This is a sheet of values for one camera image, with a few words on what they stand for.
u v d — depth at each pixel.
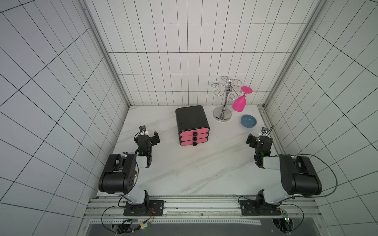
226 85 0.93
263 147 0.72
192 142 0.94
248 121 1.10
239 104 0.98
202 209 0.74
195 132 0.85
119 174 0.46
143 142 0.71
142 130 0.79
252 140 0.85
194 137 0.90
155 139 0.86
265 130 0.80
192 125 0.90
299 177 0.46
